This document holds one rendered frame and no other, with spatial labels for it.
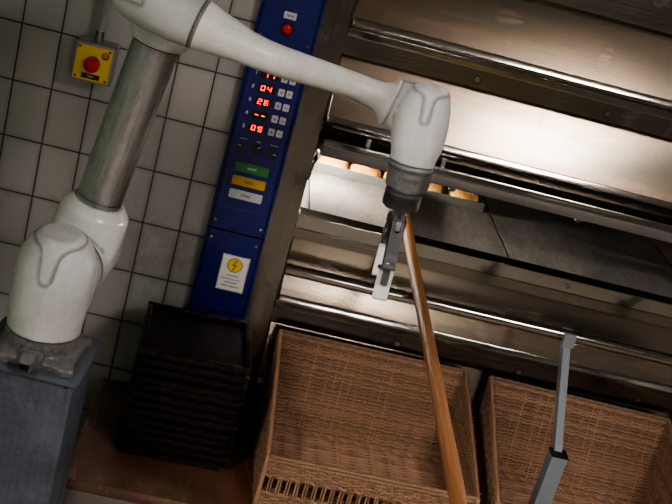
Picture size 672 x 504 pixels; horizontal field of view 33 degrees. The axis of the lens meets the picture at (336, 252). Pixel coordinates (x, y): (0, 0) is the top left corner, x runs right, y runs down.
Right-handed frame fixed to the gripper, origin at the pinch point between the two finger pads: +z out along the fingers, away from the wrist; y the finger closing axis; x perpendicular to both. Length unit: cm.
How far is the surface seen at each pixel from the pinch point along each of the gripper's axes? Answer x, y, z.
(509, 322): 37, -42, 18
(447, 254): 24, -79, 17
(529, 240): 50, -106, 16
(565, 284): 58, -81, 18
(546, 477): 52, -21, 46
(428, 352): 14.2, -3.9, 14.4
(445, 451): 15.9, 35.4, 15.7
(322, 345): -4, -74, 49
